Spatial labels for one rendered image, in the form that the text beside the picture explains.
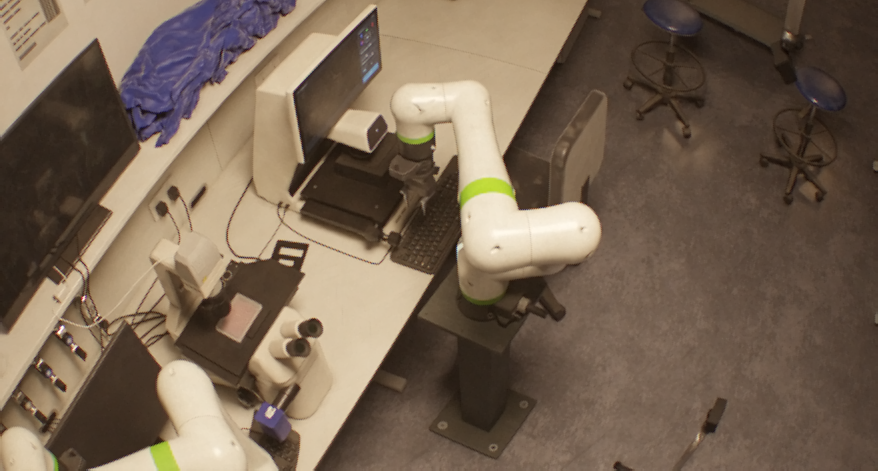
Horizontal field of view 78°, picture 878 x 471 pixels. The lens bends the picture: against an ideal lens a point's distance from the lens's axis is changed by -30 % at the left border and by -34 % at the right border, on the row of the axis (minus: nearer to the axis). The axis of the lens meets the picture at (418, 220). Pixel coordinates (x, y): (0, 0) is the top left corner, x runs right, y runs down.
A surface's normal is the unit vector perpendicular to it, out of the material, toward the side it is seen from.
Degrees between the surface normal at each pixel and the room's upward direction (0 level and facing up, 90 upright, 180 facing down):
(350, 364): 0
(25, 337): 0
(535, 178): 0
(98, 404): 86
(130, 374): 86
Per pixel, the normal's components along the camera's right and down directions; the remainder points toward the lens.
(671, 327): -0.08, -0.65
